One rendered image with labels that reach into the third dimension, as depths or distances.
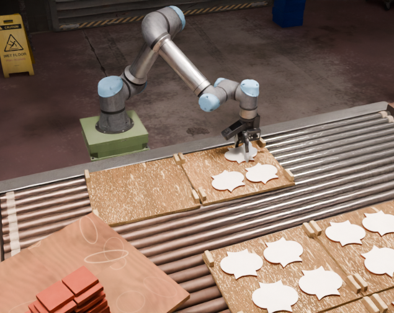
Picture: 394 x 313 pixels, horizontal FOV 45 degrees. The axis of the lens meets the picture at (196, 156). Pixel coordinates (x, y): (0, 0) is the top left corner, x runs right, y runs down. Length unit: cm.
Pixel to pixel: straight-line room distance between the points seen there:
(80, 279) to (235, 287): 53
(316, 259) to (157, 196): 66
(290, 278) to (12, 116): 347
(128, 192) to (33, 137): 238
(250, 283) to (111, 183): 74
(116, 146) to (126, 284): 93
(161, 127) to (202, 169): 215
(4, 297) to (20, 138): 285
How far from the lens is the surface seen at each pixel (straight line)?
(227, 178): 199
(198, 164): 209
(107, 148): 224
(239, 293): 158
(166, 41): 197
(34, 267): 158
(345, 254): 176
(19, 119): 456
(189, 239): 176
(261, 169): 206
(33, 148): 410
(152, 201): 190
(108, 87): 223
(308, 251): 173
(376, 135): 249
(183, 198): 190
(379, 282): 171
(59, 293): 128
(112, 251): 157
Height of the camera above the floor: 215
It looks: 35 degrees down
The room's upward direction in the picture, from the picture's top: straight up
